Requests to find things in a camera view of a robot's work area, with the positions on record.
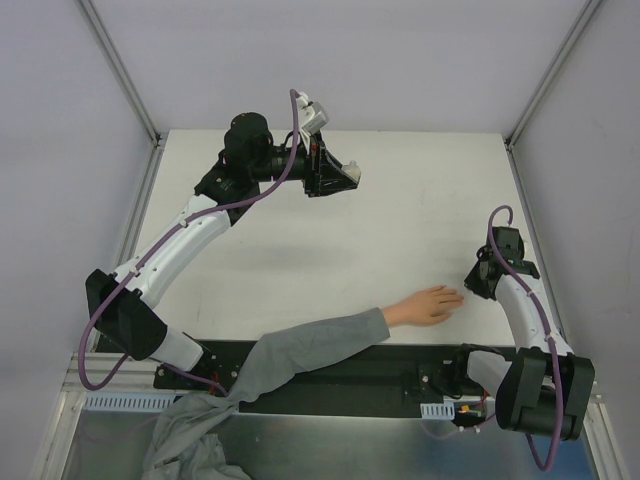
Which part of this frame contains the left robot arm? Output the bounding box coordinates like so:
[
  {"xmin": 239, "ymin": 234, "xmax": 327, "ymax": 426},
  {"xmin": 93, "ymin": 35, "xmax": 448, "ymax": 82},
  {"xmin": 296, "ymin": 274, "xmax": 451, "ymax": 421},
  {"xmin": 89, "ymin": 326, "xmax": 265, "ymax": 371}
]
[{"xmin": 86, "ymin": 103, "xmax": 361, "ymax": 389}]

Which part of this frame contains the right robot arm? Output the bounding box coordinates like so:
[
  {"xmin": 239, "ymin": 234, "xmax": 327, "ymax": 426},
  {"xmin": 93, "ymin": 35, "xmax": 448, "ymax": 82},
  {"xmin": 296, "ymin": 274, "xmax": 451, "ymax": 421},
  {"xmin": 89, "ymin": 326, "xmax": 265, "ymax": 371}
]
[{"xmin": 450, "ymin": 227, "xmax": 595, "ymax": 441}]

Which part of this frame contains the mannequin hand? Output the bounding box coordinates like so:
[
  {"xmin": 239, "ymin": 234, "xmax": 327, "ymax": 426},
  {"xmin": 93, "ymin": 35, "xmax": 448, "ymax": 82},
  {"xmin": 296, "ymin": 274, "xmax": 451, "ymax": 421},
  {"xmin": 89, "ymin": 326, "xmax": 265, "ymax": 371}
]
[{"xmin": 382, "ymin": 285, "xmax": 464, "ymax": 328}]

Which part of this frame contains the grey shirt sleeve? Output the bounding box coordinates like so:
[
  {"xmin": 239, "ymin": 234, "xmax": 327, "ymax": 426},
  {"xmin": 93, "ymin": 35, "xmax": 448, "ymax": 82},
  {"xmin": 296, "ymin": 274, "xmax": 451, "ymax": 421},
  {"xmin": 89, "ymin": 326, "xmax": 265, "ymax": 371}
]
[{"xmin": 142, "ymin": 308, "xmax": 390, "ymax": 479}]

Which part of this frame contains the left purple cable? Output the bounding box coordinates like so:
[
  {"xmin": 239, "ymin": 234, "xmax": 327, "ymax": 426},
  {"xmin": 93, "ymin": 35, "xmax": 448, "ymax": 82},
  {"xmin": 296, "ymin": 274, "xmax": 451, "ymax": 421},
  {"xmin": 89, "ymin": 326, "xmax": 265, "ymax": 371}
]
[{"xmin": 79, "ymin": 88, "xmax": 314, "ymax": 391}]

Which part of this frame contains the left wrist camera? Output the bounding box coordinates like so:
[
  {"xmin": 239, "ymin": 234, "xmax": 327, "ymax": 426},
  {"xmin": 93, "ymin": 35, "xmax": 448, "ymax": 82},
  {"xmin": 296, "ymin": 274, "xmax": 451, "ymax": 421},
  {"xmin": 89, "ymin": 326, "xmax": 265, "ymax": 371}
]
[{"xmin": 298, "ymin": 97, "xmax": 329, "ymax": 136}]

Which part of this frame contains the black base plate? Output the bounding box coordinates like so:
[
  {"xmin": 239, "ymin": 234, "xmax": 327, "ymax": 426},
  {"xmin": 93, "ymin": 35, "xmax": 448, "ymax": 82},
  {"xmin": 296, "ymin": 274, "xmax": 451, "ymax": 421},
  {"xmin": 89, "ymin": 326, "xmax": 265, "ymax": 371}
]
[{"xmin": 152, "ymin": 339, "xmax": 506, "ymax": 419}]

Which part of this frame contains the left aluminium frame post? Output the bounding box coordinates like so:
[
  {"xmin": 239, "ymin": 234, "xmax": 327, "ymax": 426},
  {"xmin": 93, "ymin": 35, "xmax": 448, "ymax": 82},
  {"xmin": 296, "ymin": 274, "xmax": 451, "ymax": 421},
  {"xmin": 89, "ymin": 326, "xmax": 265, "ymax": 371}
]
[{"xmin": 74, "ymin": 0, "xmax": 163, "ymax": 146}]

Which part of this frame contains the aluminium frame post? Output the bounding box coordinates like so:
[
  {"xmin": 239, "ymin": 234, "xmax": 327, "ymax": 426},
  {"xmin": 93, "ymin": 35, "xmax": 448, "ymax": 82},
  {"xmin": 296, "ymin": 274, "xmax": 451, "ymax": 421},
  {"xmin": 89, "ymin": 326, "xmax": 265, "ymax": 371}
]
[
  {"xmin": 74, "ymin": 0, "xmax": 163, "ymax": 146},
  {"xmin": 504, "ymin": 0, "xmax": 606, "ymax": 152}
]

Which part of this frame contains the right aluminium frame post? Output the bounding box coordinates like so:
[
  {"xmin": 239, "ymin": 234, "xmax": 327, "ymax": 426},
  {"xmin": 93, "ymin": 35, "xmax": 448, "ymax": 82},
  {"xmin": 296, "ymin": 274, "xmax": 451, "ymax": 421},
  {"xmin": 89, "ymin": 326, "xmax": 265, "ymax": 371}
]
[{"xmin": 504, "ymin": 0, "xmax": 606, "ymax": 152}]

